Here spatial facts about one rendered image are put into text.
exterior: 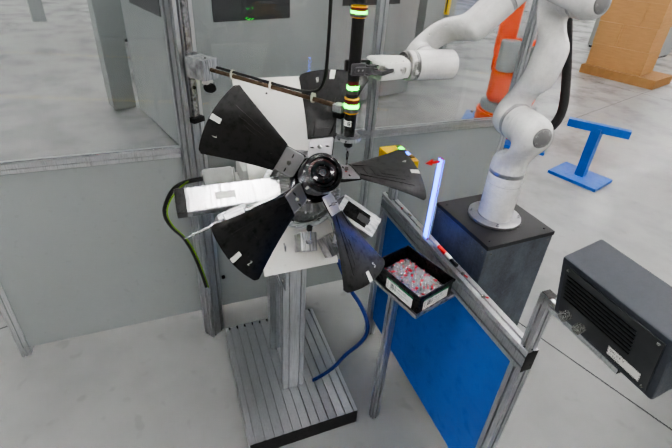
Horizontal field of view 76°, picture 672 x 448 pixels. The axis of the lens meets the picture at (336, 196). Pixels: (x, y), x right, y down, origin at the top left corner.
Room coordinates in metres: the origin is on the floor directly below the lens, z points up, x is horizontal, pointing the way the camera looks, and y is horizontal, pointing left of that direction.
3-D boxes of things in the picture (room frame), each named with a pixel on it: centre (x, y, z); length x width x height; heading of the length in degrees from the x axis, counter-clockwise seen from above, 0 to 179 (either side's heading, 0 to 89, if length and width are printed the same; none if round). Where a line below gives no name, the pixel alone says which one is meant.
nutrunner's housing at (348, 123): (1.19, -0.03, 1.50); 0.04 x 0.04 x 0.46
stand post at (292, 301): (1.24, 0.14, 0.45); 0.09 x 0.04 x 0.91; 113
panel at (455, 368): (1.24, -0.40, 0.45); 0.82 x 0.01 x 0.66; 23
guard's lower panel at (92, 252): (1.86, 0.25, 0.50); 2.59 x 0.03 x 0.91; 113
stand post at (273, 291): (1.45, 0.23, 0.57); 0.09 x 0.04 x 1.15; 113
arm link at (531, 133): (1.35, -0.60, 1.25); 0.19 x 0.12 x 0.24; 15
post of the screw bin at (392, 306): (1.16, -0.23, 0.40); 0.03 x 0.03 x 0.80; 38
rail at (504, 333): (1.24, -0.40, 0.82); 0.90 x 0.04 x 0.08; 23
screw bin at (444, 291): (1.12, -0.27, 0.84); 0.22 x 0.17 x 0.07; 39
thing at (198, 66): (1.52, 0.51, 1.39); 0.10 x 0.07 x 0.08; 58
